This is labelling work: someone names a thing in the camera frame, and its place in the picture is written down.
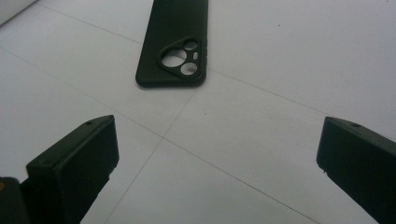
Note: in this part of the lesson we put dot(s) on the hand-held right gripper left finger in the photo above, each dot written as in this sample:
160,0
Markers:
71,168

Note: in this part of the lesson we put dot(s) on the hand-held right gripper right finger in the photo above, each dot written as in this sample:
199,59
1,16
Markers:
361,161

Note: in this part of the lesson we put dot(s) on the black phone case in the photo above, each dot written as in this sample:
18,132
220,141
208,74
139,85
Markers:
174,25

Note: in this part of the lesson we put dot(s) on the white tabletop board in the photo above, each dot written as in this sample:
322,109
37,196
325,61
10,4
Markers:
264,93

